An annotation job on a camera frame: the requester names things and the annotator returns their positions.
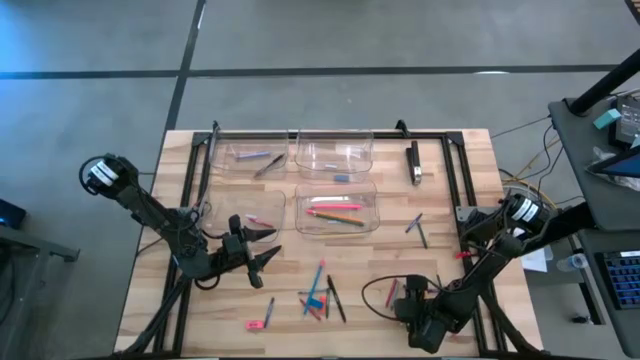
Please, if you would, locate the blue pencil pink eraser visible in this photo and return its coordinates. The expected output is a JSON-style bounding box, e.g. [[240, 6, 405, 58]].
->
[[302, 258, 327, 316]]

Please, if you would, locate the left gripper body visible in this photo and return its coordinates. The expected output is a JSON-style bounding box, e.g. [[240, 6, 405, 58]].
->
[[209, 233, 254, 272]]

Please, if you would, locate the dark grey pen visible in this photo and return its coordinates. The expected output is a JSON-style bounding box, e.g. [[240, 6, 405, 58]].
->
[[253, 153, 287, 179]]

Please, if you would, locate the red crayon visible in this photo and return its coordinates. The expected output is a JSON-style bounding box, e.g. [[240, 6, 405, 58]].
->
[[244, 214, 276, 230], [384, 278, 400, 308], [298, 298, 323, 322]]

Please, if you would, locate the black pen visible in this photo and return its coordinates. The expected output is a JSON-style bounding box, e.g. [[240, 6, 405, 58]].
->
[[326, 274, 348, 324]]

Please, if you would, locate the white paper sheet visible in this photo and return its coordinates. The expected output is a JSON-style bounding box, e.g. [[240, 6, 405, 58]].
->
[[519, 244, 555, 274]]

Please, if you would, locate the black side table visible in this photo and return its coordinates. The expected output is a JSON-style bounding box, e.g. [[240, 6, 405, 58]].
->
[[0, 223, 81, 360]]

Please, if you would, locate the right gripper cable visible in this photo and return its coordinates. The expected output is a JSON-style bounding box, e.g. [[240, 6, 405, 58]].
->
[[360, 273, 419, 322]]

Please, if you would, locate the teal box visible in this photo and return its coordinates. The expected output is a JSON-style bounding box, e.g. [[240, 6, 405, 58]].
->
[[592, 108, 623, 131]]

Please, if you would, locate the backlit keyboard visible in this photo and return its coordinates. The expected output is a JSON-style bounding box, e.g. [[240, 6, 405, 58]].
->
[[594, 249, 640, 312]]

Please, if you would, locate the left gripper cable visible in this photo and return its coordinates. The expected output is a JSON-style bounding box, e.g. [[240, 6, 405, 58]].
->
[[193, 271, 222, 293]]

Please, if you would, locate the dark device blue light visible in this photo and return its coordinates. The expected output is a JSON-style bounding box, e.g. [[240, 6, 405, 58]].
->
[[0, 198, 28, 231]]

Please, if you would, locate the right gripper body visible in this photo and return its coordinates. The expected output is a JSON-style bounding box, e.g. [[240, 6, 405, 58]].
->
[[394, 274, 451, 354]]

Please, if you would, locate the clear water bottle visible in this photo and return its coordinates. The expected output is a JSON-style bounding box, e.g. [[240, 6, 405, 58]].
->
[[554, 252, 590, 274]]

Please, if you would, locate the black stapler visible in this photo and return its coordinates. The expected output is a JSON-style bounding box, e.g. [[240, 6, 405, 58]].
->
[[405, 140, 424, 187]]

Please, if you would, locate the monitor with blue screen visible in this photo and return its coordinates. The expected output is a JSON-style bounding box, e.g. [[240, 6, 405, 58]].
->
[[584, 144, 640, 192]]

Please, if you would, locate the orange pencil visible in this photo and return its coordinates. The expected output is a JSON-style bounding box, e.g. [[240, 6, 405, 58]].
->
[[305, 208, 367, 228]]

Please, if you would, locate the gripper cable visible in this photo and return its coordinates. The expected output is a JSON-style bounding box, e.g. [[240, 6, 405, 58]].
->
[[193, 271, 222, 293], [360, 273, 419, 322]]

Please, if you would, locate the grey side desk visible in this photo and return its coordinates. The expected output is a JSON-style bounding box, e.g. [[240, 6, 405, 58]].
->
[[577, 227, 640, 359]]

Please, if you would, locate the yellow cable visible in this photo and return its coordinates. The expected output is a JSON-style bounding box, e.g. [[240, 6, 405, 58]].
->
[[501, 137, 564, 214]]

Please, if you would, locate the dark green pencil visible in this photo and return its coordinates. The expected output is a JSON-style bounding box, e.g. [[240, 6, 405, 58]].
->
[[305, 208, 351, 224]]

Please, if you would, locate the black electronic device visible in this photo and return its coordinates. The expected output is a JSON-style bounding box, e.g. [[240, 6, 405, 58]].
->
[[613, 93, 640, 150]]

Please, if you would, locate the clear plastic bin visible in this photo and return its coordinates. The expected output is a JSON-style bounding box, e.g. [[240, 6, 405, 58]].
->
[[293, 129, 375, 184], [196, 185, 288, 245], [208, 129, 291, 180], [293, 180, 381, 236]]

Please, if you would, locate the black metal post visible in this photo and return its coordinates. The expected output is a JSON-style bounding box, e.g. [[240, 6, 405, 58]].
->
[[568, 48, 640, 117]]

